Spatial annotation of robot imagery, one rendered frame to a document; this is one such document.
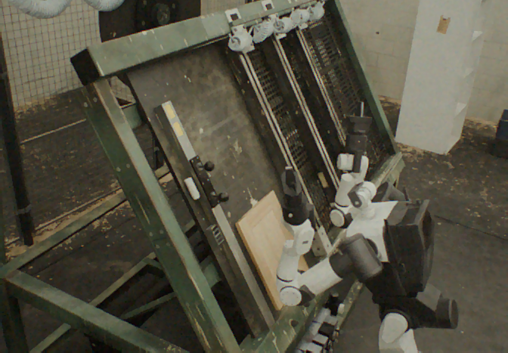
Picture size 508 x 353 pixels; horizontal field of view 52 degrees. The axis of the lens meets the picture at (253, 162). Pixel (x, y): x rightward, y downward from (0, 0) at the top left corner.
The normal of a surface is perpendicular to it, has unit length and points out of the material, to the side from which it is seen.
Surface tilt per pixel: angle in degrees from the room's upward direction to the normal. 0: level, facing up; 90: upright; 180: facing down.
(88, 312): 0
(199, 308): 90
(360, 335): 0
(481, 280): 0
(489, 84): 90
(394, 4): 90
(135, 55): 60
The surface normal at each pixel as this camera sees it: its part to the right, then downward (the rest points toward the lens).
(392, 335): -0.48, 0.37
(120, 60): 0.78, -0.24
